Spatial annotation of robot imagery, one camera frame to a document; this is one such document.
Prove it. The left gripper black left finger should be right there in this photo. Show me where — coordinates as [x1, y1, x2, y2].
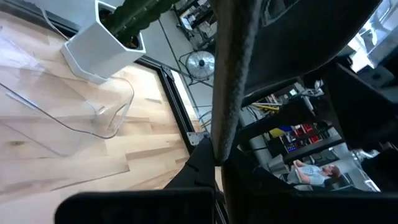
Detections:
[164, 138, 216, 190]

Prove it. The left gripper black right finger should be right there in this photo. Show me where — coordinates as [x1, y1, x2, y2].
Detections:
[222, 149, 299, 194]

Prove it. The black shelf rack with bins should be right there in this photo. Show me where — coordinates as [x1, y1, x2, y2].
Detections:
[236, 77, 346, 162]

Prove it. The person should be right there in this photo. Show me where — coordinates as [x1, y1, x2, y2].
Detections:
[286, 159, 342, 187]

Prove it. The metal floor fan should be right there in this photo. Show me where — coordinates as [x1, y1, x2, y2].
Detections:
[178, 50, 216, 86]

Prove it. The clear acrylic stand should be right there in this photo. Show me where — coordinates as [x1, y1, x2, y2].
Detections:
[0, 26, 135, 156]

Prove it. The white hexagonal planter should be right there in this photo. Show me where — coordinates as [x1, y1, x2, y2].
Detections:
[60, 0, 147, 85]

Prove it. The green cactus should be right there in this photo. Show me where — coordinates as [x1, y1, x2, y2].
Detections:
[104, 0, 181, 47]

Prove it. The grey metal corner bracket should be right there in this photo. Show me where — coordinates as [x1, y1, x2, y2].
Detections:
[187, 131, 210, 146]

